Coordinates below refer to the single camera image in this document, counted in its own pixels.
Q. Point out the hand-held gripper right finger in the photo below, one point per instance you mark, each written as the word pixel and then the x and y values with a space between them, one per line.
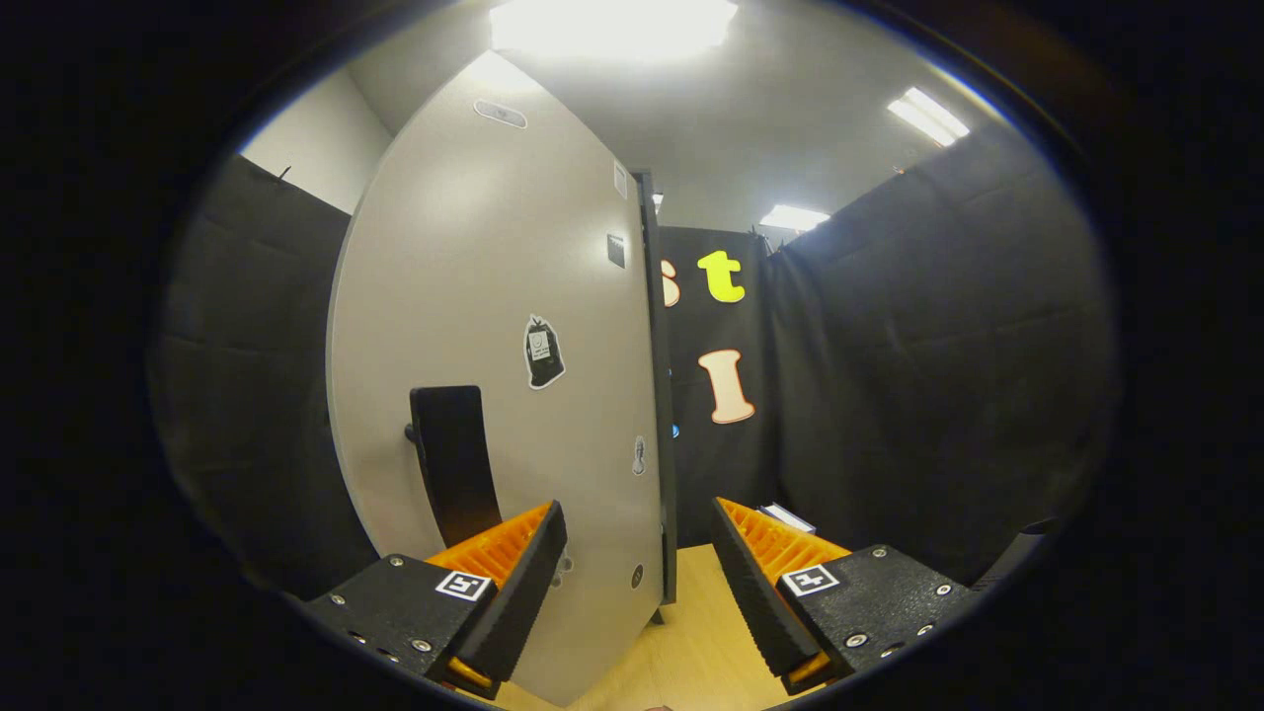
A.
pixel 760 592

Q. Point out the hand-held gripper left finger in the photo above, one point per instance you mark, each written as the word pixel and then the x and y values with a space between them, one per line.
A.
pixel 518 592

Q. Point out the beige cabinet door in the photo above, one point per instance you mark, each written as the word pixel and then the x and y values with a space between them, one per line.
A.
pixel 474 267

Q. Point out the dark bar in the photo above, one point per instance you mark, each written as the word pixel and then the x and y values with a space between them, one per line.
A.
pixel 1017 553

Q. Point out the black backdrop cloth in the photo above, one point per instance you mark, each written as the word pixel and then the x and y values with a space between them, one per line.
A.
pixel 938 395

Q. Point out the small ceiling light panel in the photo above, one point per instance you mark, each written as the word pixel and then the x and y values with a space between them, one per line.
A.
pixel 793 217

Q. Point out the long ceiling light panel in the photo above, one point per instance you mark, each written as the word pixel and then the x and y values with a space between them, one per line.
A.
pixel 928 117

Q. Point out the large ceiling light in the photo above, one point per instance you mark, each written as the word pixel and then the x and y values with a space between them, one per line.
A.
pixel 612 25

